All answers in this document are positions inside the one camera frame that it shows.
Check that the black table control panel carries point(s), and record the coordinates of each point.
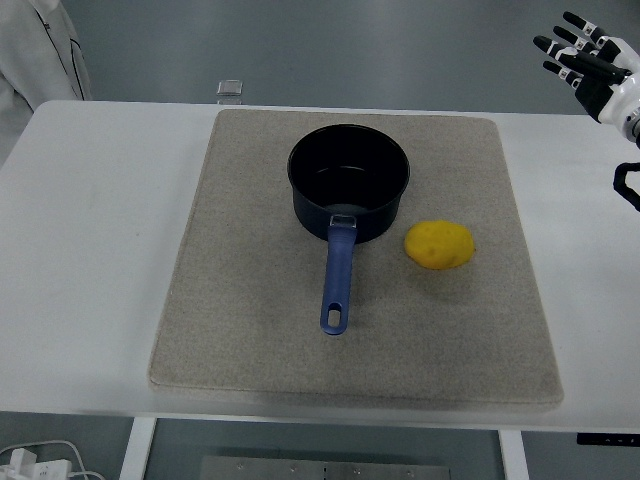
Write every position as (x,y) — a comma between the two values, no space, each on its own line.
(607,439)

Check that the white table leg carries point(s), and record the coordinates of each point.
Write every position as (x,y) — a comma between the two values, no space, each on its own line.
(137,450)
(514,457)

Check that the white power strip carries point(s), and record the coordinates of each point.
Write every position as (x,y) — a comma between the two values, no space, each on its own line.
(35,467)

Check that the person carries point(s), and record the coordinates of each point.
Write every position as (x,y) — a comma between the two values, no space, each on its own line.
(35,55)

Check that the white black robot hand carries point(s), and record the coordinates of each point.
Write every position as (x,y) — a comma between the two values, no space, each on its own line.
(617,95)

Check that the beige fabric mat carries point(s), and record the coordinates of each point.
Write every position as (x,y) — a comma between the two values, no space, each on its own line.
(250,300)

